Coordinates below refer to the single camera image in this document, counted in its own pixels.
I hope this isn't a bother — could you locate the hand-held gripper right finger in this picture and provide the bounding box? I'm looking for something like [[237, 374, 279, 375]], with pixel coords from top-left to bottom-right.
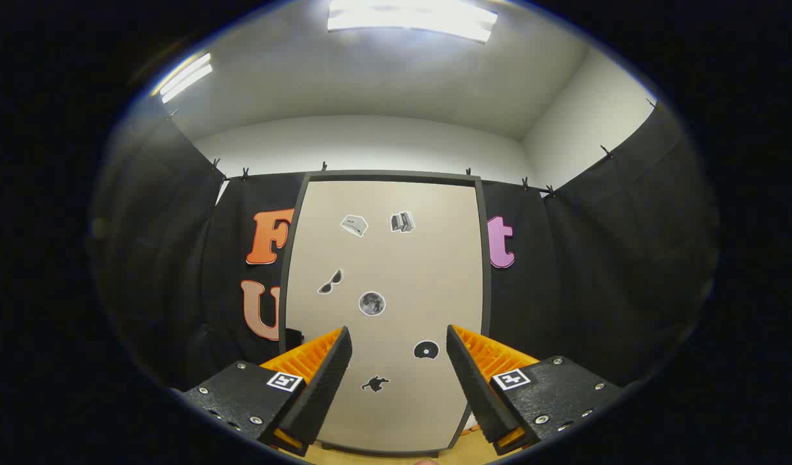
[[446, 325, 629, 456]]

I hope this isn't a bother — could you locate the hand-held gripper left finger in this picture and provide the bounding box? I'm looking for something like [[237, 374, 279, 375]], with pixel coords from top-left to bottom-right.
[[170, 326, 353, 457]]

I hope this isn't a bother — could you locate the grey shoe cabinet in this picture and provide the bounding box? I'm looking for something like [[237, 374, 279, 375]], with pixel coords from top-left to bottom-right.
[[278, 170, 493, 458]]

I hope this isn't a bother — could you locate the beige shoe cabinet door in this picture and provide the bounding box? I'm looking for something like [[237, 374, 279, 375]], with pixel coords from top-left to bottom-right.
[[286, 181, 485, 453]]

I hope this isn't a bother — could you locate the black backdrop cloth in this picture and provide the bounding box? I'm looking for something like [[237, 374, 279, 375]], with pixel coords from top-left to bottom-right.
[[89, 97, 719, 395]]

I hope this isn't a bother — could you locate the small ceiling light panel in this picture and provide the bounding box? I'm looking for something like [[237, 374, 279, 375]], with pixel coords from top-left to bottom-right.
[[158, 53, 214, 104]]

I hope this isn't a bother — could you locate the large ceiling light panel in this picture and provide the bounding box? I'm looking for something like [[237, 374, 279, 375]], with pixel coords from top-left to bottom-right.
[[327, 0, 498, 44]]

